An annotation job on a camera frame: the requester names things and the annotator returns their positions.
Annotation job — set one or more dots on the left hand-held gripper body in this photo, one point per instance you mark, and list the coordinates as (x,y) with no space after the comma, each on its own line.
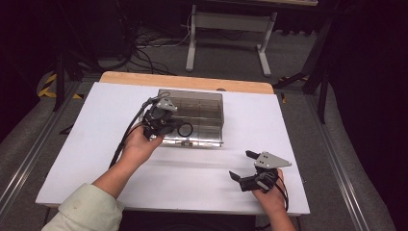
(158,120)

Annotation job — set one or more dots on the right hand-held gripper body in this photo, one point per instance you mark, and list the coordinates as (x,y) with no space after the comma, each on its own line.
(267,170)

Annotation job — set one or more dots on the translucent grey drawer box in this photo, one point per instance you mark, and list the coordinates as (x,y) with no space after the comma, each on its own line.
(202,102)

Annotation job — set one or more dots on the person's right hand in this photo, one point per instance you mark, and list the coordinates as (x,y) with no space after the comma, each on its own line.
(271,200)

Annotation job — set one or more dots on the person's left hand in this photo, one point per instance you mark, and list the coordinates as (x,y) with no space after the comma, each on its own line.
(139,147)

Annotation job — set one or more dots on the white foam board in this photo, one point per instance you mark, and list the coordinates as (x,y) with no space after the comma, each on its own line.
(256,122)

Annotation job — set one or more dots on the wooden table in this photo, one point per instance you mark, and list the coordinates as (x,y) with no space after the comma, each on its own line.
(179,82)

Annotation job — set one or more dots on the person's dark clothing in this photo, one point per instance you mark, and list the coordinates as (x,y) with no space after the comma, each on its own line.
(186,223)

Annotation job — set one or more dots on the black metal stand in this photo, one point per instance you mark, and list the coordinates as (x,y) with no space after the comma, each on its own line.
(322,83)
(59,80)

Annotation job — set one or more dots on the yellow black hazard tape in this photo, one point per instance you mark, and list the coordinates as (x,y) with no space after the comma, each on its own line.
(48,91)

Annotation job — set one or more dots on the pale green sleeve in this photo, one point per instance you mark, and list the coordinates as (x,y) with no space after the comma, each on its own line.
(86,210)

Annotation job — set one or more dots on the aluminium floor rail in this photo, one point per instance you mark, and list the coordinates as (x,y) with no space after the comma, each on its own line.
(336,166)
(35,150)

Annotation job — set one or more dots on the white metal desk frame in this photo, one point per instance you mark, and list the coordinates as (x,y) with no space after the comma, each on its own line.
(231,20)

